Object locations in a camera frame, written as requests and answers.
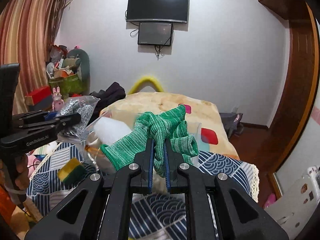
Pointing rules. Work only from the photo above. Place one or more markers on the green cardboard box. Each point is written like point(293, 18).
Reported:
point(69, 85)

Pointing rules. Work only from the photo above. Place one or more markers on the person's left hand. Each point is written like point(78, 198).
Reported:
point(22, 181)

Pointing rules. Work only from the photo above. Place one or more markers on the dark clothing pile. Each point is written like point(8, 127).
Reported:
point(106, 97)

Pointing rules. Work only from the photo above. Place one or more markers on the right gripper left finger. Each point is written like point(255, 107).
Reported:
point(100, 207)

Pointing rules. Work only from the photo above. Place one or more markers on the cream drawstring pouch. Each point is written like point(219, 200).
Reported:
point(92, 147)

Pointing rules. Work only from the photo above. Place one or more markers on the grey glove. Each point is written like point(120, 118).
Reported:
point(84, 105)

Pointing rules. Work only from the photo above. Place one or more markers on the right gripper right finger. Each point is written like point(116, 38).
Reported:
point(216, 206)

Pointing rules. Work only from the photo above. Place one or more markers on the striped orange curtain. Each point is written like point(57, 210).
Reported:
point(28, 31)

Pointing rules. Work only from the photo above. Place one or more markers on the clear plastic storage box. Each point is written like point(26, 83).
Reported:
point(193, 129)

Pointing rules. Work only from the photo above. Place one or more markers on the grey-green plush toy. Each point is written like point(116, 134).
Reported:
point(78, 61)

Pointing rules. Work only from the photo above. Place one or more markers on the pink bunny toy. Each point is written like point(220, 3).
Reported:
point(58, 102)

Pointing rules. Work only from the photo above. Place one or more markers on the dark bag on floor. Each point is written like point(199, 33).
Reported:
point(232, 123)

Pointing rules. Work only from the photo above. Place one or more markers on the brown wooden door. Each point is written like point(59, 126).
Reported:
point(300, 86)

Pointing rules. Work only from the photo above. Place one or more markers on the yellow curved headboard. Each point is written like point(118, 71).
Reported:
point(144, 81)

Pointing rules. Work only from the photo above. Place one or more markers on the yellow and green sponge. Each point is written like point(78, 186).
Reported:
point(71, 172)

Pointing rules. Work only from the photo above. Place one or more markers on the red box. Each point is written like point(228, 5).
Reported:
point(37, 95)

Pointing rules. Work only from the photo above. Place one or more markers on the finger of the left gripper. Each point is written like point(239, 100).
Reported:
point(35, 119)
point(64, 121)

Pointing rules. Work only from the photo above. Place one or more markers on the white sticker-covered appliance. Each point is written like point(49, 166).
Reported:
point(294, 209)

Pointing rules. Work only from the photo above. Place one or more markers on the small black wall monitor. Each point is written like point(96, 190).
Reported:
point(155, 33)

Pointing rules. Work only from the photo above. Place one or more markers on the black wall television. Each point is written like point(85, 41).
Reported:
point(157, 10)

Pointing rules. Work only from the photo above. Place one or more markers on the green knitted glove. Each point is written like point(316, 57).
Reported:
point(169, 125)

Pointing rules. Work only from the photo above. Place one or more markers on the white foam block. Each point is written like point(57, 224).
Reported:
point(109, 130)

